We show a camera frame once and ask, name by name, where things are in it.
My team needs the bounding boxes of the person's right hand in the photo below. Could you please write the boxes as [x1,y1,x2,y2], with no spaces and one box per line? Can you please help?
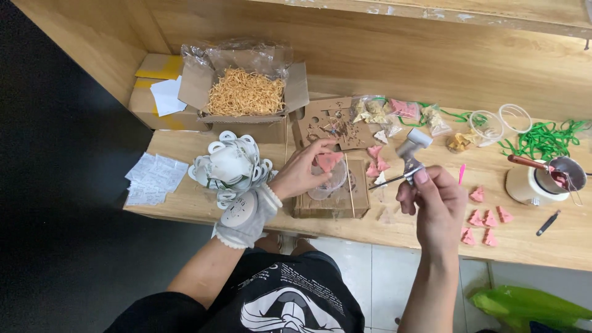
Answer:
[395,166,469,256]

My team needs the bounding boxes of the person's left hand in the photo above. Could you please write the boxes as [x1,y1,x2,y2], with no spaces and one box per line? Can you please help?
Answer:
[268,139,345,202]

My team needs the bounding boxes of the grey metal-tipped hand tool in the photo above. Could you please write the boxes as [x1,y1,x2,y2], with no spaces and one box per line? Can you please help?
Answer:
[368,128,434,191]

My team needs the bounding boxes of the cut-out cardboard sheet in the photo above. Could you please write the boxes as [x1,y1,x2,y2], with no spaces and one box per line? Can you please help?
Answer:
[291,96,378,151]

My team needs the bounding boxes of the clear plastic cup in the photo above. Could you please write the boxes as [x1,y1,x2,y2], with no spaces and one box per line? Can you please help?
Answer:
[498,103,533,135]
[467,109,505,148]
[307,159,348,201]

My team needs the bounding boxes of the thin wooden skewer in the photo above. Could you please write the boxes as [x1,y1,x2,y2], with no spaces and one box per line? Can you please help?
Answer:
[344,153,356,218]

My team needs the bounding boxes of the bag of beige wax pieces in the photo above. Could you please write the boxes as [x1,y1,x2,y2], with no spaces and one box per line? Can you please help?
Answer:
[421,105,452,138]
[351,95,390,125]

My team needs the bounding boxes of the small brown cardboard box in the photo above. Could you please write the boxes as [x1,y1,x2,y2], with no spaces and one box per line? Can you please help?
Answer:
[291,158,371,219]

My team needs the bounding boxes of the cardboard box of shredded paper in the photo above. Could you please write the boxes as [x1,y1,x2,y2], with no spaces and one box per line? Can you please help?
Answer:
[178,39,310,144]

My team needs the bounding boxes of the bag of pink wax pieces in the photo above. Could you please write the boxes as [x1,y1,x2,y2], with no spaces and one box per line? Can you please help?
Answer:
[388,98,422,122]

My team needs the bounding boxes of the white knit wrist glove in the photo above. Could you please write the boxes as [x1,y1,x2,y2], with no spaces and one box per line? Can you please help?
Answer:
[212,184,284,250]

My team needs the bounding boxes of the round white printed lid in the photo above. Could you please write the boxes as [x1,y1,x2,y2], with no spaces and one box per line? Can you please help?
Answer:
[220,191,259,228]

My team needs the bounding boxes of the heap of yellow wax chunks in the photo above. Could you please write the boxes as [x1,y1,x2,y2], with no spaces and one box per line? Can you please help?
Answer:
[446,132,480,154]

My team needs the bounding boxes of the green ribbon strand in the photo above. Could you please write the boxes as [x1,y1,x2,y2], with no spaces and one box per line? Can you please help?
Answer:
[397,101,473,128]

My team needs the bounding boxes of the black printed shirt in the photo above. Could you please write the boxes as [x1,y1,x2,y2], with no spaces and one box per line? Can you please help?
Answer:
[104,247,366,333]

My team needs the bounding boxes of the white paper sheet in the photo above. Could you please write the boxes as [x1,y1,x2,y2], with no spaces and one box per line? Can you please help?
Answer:
[149,75,188,117]

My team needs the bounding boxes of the pile of white sachets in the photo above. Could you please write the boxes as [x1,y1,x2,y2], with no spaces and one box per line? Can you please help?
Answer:
[124,152,190,207]

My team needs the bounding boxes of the closed yellow-taped cardboard box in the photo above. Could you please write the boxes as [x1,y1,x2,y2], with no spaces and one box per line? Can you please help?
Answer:
[128,53,210,132]

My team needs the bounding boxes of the cluster of pink wax trees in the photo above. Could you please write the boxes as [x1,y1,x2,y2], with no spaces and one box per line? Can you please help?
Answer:
[460,185,514,248]

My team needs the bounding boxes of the white wax melter base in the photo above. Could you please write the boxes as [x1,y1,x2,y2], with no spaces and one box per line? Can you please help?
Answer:
[504,159,571,207]

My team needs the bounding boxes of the heap of green ribbon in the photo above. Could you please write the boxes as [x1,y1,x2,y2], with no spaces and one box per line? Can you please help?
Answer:
[498,119,592,162]

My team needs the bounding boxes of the black tweezers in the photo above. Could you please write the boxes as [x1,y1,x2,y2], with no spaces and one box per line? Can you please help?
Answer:
[535,209,562,237]

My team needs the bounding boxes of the green plastic bag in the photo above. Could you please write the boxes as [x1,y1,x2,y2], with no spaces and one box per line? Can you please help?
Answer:
[469,285,592,333]

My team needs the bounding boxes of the metal tweezers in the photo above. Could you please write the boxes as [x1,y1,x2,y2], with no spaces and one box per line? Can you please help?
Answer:
[565,172,585,208]

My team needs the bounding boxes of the pile of white handled lids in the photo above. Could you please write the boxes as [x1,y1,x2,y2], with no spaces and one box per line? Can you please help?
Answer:
[187,130,278,210]

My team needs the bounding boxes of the metal pot with wooden handle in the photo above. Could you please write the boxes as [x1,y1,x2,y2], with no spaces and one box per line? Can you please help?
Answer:
[507,154,588,193]

